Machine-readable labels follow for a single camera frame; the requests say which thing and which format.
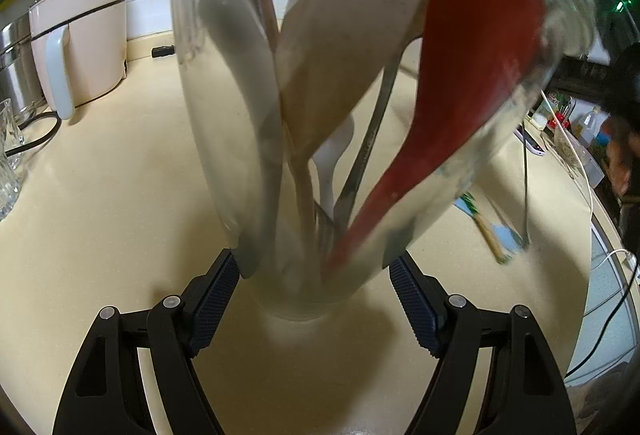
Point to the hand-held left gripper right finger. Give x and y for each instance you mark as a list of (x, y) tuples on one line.
[(412, 305)]

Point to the white smartphone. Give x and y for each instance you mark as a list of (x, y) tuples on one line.
[(532, 144)]

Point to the clear glass jar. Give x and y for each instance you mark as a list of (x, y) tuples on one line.
[(310, 300)]

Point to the red plastic spoon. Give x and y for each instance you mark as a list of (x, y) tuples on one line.
[(475, 65)]

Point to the stainless steel pot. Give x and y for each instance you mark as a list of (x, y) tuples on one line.
[(15, 70)]

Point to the cream electric pot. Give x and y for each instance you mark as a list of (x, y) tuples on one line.
[(85, 45)]

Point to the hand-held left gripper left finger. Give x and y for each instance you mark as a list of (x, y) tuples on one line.
[(215, 300)]

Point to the wrapped wooden chopsticks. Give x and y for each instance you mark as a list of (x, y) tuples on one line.
[(487, 230)]

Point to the white plastic spoon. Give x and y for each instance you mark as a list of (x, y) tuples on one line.
[(235, 65)]

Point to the clear plastic bottle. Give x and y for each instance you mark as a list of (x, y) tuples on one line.
[(592, 125)]

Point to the beige rice paddle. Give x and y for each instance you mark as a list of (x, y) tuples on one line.
[(350, 40)]

